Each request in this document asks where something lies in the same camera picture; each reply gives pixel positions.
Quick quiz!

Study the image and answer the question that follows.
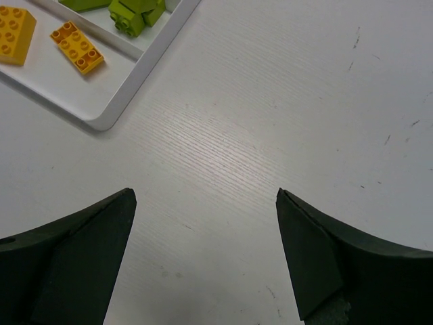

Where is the lime long lego brick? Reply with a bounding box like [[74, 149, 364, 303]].
[[58, 0, 112, 12]]

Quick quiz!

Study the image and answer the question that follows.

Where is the orange lego brick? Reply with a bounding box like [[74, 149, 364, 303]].
[[50, 21, 104, 75]]

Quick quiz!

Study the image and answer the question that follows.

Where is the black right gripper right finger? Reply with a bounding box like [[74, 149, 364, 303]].
[[276, 189, 432, 324]]

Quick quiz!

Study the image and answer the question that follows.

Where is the yellow lego brick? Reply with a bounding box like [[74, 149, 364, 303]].
[[0, 5, 37, 66]]

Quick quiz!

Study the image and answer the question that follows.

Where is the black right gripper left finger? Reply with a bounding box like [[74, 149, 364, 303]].
[[1, 188, 137, 324]]

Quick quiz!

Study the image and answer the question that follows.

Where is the white three-compartment tray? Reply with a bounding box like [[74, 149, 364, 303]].
[[1, 1, 198, 131]]

